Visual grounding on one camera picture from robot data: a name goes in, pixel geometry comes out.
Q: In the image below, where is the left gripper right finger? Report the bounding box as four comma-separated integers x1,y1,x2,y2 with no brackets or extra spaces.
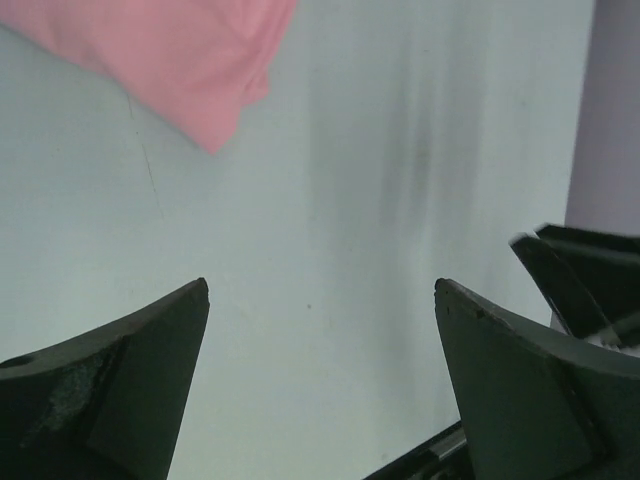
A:
435,279,639,479

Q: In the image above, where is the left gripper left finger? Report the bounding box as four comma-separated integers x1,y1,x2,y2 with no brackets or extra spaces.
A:
1,278,210,479

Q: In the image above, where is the pink t shirt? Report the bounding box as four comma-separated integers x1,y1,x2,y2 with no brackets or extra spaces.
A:
1,1,296,153

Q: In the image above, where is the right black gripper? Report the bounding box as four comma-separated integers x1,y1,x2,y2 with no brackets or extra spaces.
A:
510,224,639,348

